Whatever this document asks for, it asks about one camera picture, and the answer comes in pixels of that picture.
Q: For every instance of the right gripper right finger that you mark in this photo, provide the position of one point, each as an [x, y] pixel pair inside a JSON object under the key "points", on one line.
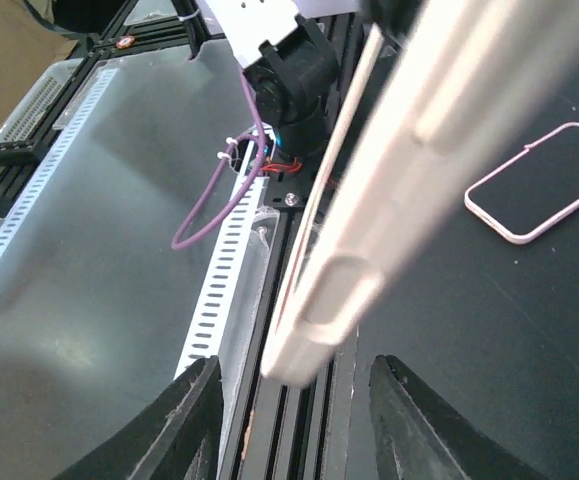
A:
{"points": [[418, 435]]}

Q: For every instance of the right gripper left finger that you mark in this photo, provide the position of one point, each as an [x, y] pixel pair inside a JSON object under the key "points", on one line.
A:
{"points": [[177, 436]]}

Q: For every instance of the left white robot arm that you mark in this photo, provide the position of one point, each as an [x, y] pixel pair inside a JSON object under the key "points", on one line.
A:
{"points": [[298, 57]]}

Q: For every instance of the phone in pink case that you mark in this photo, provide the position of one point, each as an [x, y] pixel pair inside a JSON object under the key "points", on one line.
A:
{"points": [[532, 191]]}

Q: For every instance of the white slotted cable duct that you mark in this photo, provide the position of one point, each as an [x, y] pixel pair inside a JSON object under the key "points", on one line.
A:
{"points": [[118, 264]]}

